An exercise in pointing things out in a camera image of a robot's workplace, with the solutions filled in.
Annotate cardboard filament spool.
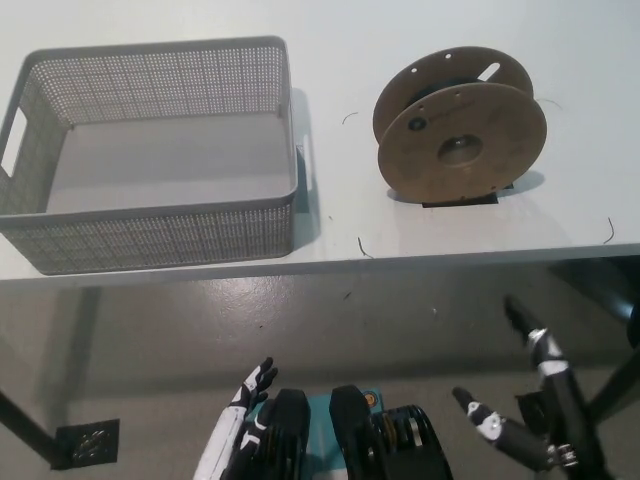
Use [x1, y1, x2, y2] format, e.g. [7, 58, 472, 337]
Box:
[372, 45, 562, 204]

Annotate black metal table leg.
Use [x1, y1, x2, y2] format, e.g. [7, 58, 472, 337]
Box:
[574, 347, 640, 439]
[0, 388, 57, 470]

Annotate black tape patch on table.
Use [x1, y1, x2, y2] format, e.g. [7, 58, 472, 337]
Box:
[421, 181, 516, 209]

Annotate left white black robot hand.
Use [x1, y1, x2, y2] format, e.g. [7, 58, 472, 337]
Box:
[192, 356, 280, 480]

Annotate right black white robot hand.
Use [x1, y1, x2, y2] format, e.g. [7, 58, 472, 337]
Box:
[451, 294, 624, 480]

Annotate black teal robot torso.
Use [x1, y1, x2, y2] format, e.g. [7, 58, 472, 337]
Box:
[214, 383, 456, 480]

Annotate grey perforated plastic basket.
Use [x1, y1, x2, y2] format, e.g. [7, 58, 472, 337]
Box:
[0, 34, 315, 276]

